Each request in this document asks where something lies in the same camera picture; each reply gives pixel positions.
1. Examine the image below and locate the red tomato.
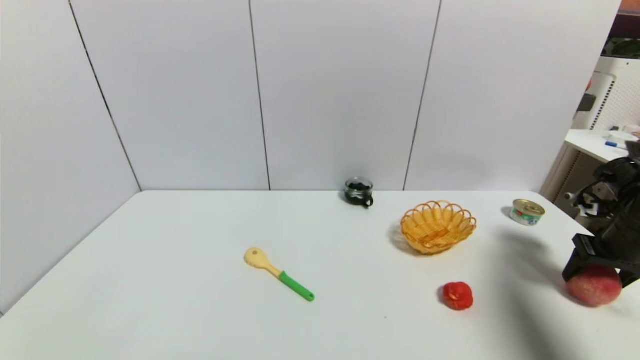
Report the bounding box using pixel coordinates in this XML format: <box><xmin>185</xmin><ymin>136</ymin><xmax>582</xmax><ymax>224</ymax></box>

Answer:
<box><xmin>442</xmin><ymin>282</ymin><xmax>474</xmax><ymax>311</ymax></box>

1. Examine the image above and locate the yellow spoon with green handle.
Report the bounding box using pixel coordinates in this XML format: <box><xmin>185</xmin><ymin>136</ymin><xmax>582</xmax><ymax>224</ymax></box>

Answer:
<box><xmin>244</xmin><ymin>247</ymin><xmax>316</xmax><ymax>302</ymax></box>

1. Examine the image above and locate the yellow woven plastic basket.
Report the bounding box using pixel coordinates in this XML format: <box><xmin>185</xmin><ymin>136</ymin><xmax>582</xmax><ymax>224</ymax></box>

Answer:
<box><xmin>400</xmin><ymin>200</ymin><xmax>477</xmax><ymax>255</ymax></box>

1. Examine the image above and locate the white background desk top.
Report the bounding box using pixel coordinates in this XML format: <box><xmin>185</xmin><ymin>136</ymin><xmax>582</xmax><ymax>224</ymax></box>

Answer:
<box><xmin>565</xmin><ymin>129</ymin><xmax>632</xmax><ymax>164</ymax></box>

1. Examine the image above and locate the pink red peach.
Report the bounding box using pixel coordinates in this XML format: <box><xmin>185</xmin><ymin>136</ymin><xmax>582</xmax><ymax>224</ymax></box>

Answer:
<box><xmin>566</xmin><ymin>265</ymin><xmax>623</xmax><ymax>307</ymax></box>

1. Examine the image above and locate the small tin can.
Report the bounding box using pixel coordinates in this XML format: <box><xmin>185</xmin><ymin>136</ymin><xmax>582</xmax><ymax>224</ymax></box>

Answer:
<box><xmin>510</xmin><ymin>199</ymin><xmax>546</xmax><ymax>227</ymax></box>

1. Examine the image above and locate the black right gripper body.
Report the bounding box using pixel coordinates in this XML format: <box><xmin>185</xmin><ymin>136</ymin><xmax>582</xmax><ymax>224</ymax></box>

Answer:
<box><xmin>572</xmin><ymin>215</ymin><xmax>640</xmax><ymax>274</ymax></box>

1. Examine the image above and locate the white pegboard panel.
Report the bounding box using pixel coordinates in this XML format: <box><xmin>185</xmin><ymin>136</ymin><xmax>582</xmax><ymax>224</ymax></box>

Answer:
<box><xmin>572</xmin><ymin>56</ymin><xmax>640</xmax><ymax>132</ymax></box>

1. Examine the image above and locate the dark green shelf item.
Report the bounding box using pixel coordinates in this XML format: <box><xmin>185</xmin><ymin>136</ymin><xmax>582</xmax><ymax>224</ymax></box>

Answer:
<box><xmin>601</xmin><ymin>37</ymin><xmax>640</xmax><ymax>60</ymax></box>

